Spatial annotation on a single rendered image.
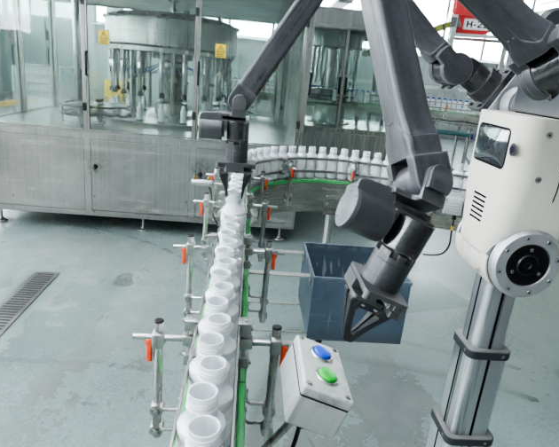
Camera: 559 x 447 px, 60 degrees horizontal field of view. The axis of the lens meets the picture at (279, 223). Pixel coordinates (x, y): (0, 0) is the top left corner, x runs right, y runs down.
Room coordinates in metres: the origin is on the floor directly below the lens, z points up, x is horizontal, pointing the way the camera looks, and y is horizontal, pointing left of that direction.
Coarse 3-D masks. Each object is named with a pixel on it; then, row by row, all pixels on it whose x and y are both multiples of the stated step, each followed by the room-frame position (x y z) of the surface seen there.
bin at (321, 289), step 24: (312, 264) 1.67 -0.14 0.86; (336, 264) 1.68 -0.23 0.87; (312, 288) 1.37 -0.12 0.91; (336, 288) 1.37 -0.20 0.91; (408, 288) 1.39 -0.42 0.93; (312, 312) 1.37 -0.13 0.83; (336, 312) 1.38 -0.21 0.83; (360, 312) 1.38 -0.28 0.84; (312, 336) 1.37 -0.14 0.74; (336, 336) 1.38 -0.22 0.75; (360, 336) 1.38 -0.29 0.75; (384, 336) 1.39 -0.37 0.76
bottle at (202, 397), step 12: (204, 384) 0.51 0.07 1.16; (192, 396) 0.48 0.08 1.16; (204, 396) 0.51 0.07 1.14; (216, 396) 0.49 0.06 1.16; (192, 408) 0.48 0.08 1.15; (204, 408) 0.48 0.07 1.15; (216, 408) 0.49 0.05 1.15; (180, 420) 0.49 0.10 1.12; (180, 432) 0.47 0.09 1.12; (180, 444) 0.47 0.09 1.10
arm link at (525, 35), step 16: (464, 0) 0.84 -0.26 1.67; (480, 0) 0.82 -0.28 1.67; (496, 0) 0.82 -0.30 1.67; (512, 0) 0.83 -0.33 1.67; (480, 16) 0.84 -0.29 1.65; (496, 16) 0.82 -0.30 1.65; (512, 16) 0.82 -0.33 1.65; (528, 16) 0.83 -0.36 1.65; (496, 32) 0.84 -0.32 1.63; (512, 32) 0.82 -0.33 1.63; (528, 32) 0.81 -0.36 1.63; (544, 32) 0.82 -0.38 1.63; (512, 48) 0.84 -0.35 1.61; (528, 48) 0.82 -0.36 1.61; (544, 48) 0.81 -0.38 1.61; (512, 64) 0.87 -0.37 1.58; (528, 64) 0.86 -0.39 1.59; (528, 80) 0.85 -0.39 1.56; (528, 96) 0.87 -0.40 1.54; (544, 96) 0.85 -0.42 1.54
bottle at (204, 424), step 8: (200, 416) 0.45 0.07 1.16; (208, 416) 0.45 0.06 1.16; (192, 424) 0.44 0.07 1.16; (200, 424) 0.45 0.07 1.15; (208, 424) 0.45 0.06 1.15; (216, 424) 0.44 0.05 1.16; (192, 432) 0.44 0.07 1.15; (200, 432) 0.45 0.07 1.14; (208, 432) 0.45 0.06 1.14; (216, 432) 0.43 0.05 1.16; (192, 440) 0.42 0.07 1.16; (200, 440) 0.42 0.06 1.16; (208, 440) 0.42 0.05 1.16; (216, 440) 0.42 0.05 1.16
